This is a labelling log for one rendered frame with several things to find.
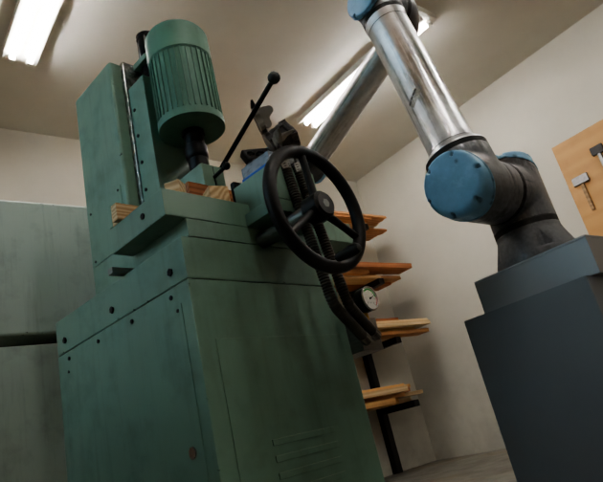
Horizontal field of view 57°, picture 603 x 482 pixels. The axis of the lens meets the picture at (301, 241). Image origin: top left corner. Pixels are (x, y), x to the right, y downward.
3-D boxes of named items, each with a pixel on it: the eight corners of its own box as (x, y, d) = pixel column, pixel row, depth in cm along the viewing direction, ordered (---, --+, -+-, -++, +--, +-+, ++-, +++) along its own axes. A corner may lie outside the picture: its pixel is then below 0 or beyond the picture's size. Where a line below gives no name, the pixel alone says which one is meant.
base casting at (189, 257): (186, 277, 106) (178, 233, 109) (55, 357, 141) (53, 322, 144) (336, 287, 138) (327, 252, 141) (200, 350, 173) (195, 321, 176)
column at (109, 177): (137, 295, 138) (106, 59, 162) (95, 321, 151) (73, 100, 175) (211, 296, 154) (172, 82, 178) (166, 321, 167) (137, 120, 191)
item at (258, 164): (271, 164, 125) (265, 142, 127) (239, 186, 131) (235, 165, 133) (310, 175, 134) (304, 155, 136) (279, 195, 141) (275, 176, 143)
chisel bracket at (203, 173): (206, 192, 136) (200, 162, 138) (174, 216, 144) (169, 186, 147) (230, 197, 141) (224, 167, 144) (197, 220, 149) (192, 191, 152)
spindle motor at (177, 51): (184, 105, 137) (166, 8, 147) (145, 142, 147) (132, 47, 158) (238, 123, 149) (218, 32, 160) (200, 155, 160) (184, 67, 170)
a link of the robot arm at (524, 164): (569, 215, 134) (542, 153, 140) (535, 209, 123) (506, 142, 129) (513, 241, 144) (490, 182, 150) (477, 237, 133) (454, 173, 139)
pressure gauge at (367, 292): (368, 317, 131) (359, 285, 134) (356, 322, 133) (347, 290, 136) (384, 317, 136) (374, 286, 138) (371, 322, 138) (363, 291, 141)
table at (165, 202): (191, 192, 102) (187, 164, 105) (111, 254, 121) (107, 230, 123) (383, 230, 146) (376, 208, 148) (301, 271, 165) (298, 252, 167)
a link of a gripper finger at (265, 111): (262, 92, 157) (279, 121, 160) (245, 102, 156) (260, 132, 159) (265, 91, 154) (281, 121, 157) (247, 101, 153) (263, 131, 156)
